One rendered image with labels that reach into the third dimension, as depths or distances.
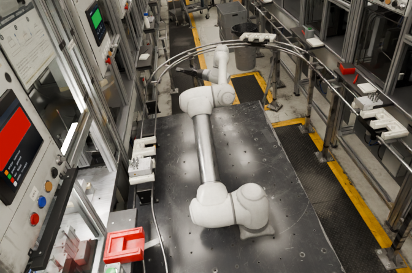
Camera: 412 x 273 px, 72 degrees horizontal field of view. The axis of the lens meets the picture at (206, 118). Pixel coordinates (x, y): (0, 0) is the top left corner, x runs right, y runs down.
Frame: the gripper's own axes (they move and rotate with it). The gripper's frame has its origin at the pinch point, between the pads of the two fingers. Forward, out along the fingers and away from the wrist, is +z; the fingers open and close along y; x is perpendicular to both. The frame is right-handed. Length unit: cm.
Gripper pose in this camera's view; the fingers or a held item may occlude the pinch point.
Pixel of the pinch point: (180, 69)
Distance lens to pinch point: 230.2
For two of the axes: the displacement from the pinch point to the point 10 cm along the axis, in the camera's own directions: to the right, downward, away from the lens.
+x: 3.1, -9.2, 2.5
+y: 2.2, 3.3, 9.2
